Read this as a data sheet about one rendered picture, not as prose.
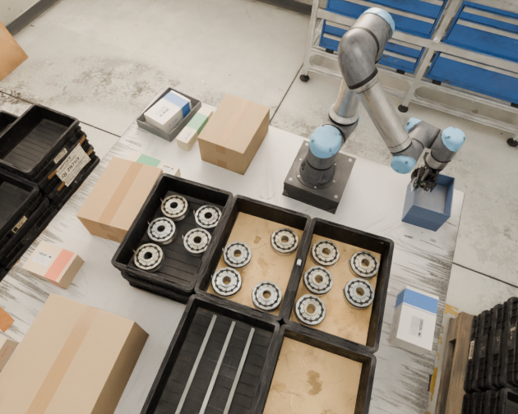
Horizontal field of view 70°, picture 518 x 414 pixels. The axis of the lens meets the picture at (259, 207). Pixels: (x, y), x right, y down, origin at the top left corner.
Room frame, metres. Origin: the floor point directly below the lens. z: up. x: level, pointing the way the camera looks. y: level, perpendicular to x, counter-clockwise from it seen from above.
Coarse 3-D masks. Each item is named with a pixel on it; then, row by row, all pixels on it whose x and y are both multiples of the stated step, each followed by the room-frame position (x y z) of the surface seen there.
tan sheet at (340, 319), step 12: (312, 240) 0.62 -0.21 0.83; (324, 252) 0.57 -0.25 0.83; (348, 252) 0.57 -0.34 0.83; (372, 252) 0.58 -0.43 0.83; (312, 264) 0.52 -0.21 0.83; (336, 264) 0.52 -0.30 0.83; (348, 264) 0.52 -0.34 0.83; (336, 276) 0.48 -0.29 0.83; (348, 276) 0.48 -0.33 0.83; (300, 288) 0.43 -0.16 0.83; (336, 288) 0.43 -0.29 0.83; (324, 300) 0.39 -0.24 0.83; (336, 300) 0.39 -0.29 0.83; (312, 312) 0.34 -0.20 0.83; (336, 312) 0.35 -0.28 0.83; (348, 312) 0.35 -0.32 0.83; (360, 312) 0.35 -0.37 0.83; (324, 324) 0.30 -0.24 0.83; (336, 324) 0.31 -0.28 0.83; (348, 324) 0.31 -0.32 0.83; (360, 324) 0.31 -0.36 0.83; (348, 336) 0.27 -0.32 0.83; (360, 336) 0.27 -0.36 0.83
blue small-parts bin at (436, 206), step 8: (440, 176) 0.95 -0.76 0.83; (448, 176) 0.94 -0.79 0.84; (440, 184) 0.95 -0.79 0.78; (448, 184) 0.94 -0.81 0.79; (416, 192) 0.90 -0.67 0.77; (424, 192) 0.90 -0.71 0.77; (432, 192) 0.90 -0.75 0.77; (440, 192) 0.90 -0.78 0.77; (448, 192) 0.89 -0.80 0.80; (416, 200) 0.86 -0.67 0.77; (424, 200) 0.86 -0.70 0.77; (432, 200) 0.86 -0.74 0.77; (440, 200) 0.86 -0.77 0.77; (448, 200) 0.84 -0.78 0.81; (408, 208) 0.81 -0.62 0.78; (416, 208) 0.79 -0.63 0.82; (424, 208) 0.78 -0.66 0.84; (432, 208) 0.82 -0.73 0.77; (440, 208) 0.82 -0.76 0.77; (448, 208) 0.80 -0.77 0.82; (424, 216) 0.77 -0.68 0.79; (432, 216) 0.76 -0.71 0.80; (440, 216) 0.76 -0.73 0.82; (448, 216) 0.75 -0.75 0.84
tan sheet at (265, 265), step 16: (240, 224) 0.67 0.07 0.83; (256, 224) 0.67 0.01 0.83; (272, 224) 0.68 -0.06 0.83; (240, 240) 0.60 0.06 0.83; (256, 240) 0.61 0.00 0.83; (256, 256) 0.54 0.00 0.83; (272, 256) 0.54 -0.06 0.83; (288, 256) 0.55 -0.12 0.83; (240, 272) 0.48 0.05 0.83; (256, 272) 0.48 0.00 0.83; (272, 272) 0.48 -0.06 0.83; (288, 272) 0.48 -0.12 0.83; (208, 288) 0.41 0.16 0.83
